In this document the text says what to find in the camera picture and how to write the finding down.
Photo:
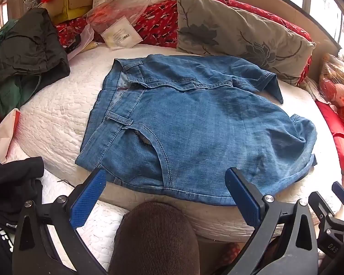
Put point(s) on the white plastic bag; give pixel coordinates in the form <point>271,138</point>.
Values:
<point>117,34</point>

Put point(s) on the blue denim pants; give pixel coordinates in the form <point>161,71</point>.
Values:
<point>189,126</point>

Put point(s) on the cardboard box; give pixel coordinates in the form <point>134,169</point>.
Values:
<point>71,3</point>

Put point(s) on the wooden headboard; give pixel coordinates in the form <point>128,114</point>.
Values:
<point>275,3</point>

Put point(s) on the green garment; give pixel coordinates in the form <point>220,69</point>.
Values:
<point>8,94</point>

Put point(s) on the black printed clothing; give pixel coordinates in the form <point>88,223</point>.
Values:
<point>11,183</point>

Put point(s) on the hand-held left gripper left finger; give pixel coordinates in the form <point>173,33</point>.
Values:
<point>86,202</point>

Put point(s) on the black garment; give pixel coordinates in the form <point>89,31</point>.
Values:
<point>31,48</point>

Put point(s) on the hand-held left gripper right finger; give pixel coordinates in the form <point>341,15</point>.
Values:
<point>243,199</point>

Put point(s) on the white quilted mattress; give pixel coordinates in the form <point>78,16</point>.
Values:
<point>60,120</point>

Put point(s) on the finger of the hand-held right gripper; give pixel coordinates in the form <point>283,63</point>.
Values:
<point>322,206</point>
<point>341,192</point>

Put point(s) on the doll in plastic bag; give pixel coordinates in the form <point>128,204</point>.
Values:
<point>338,91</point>

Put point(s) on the clear plastic bag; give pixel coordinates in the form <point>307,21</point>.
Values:
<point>123,8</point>

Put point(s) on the grey floral pillow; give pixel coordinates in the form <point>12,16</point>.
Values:
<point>232,31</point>

